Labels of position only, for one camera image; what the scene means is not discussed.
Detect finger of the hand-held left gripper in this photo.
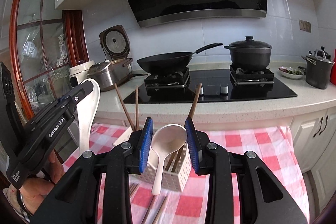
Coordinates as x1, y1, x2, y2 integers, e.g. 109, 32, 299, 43
55, 95, 70, 109
28, 81, 94, 125

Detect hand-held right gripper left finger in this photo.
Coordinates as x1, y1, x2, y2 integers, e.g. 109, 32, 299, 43
31, 117, 154, 224

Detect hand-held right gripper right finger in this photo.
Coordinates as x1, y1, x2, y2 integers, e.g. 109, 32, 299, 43
184, 117, 307, 224

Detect white ceramic spoon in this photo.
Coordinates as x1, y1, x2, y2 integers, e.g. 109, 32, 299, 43
76, 78, 101, 158
151, 124, 187, 195

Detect white plastic utensil basket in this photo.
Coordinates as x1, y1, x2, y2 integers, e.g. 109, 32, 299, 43
112, 124, 192, 192

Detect person's left hand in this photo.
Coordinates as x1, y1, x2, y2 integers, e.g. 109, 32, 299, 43
10, 149, 66, 214

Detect small white kitchen appliance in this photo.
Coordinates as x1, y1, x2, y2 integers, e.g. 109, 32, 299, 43
69, 60, 96, 88

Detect steel rice cooker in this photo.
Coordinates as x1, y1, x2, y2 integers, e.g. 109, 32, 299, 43
87, 25, 133, 92

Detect black glass gas hob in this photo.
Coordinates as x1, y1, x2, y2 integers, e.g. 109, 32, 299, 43
123, 68, 298, 104

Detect red white checked tablecloth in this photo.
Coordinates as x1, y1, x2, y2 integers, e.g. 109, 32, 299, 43
62, 123, 310, 224

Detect wooden framed glass door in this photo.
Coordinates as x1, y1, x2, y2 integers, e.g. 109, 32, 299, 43
9, 0, 90, 120

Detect black wok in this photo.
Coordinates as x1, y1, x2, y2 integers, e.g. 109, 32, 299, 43
136, 43, 223, 74

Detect black lidded cooking pot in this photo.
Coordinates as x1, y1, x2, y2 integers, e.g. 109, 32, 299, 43
224, 36, 273, 71

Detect white kitchen base cabinets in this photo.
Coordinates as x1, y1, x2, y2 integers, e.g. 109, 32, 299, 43
76, 60, 336, 216

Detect plate with food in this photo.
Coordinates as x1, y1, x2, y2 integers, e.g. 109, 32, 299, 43
278, 66, 306, 80

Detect grey stockpot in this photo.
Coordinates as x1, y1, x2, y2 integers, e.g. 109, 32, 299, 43
301, 47, 335, 90

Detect wall switch panel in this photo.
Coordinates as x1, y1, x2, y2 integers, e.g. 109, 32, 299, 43
299, 20, 312, 32

